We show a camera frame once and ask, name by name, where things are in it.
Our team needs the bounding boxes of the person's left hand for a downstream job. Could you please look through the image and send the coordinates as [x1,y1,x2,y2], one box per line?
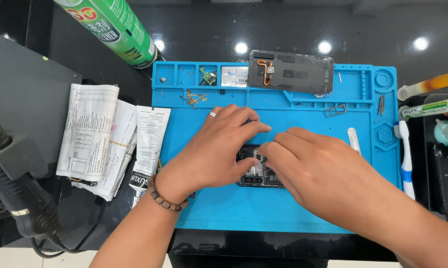
[155,104,273,204]

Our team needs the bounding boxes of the person's right hand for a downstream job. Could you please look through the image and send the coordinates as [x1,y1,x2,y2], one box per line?
[258,127,363,221]

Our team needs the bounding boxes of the black smartphone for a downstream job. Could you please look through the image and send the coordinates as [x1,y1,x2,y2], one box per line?
[236,144,286,189]

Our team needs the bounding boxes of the metal sim card tray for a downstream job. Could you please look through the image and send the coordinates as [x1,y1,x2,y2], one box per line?
[324,103,348,118]

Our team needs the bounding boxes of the white plastic pry tool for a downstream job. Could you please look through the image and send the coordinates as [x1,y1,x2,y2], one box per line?
[347,127,362,155]

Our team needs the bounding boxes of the grey phone back cover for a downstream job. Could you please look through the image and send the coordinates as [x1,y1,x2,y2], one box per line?
[247,50,335,98]

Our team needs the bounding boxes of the white label packet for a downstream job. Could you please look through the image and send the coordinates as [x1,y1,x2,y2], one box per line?
[220,66,250,88]

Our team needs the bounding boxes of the blue silicone repair mat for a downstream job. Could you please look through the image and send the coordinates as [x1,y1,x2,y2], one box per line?
[151,61,402,235]

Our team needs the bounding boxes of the small green circuit board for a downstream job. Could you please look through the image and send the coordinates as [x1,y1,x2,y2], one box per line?
[199,67,218,86]

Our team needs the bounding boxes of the white and blue toothbrush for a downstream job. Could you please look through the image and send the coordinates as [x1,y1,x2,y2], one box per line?
[393,120,417,201]

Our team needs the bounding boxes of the white glue tube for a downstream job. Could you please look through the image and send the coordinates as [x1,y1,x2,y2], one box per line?
[128,105,172,209]

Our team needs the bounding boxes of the black tool tray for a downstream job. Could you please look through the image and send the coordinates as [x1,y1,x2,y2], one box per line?
[409,93,448,225]

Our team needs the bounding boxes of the green label flux syringe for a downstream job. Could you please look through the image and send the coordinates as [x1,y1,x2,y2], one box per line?
[399,98,448,121]

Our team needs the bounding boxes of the folded paper with pink stamp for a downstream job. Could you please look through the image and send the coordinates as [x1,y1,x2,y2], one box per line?
[72,99,138,202]

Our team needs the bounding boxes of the amber flux syringe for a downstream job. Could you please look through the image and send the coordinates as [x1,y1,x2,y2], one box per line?
[397,71,448,101]

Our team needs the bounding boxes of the black flat tool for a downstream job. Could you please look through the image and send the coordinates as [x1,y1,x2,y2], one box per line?
[433,143,448,216]

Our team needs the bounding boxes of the folded printed paper sheet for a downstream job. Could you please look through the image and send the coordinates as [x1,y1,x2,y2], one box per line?
[56,83,120,183]

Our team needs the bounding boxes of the green spray can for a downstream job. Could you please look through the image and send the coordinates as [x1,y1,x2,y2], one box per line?
[53,0,160,71]

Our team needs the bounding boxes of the grey rework station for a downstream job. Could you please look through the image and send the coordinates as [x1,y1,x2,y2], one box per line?
[0,32,83,180]

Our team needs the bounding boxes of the orange fingerprint flex cable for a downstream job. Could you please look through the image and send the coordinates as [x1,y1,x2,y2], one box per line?
[257,60,276,86]

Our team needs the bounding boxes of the orange flex cables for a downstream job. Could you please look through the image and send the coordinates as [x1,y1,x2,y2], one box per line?
[179,89,208,109]

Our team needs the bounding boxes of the brown wooden bead bracelet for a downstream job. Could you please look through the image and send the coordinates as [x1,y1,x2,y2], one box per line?
[147,173,189,213]

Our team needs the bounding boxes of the black power cable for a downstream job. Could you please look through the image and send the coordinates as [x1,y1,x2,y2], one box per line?
[30,194,106,260]

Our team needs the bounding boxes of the black hot air gun handle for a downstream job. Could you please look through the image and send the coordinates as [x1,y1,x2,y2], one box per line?
[0,115,63,239]

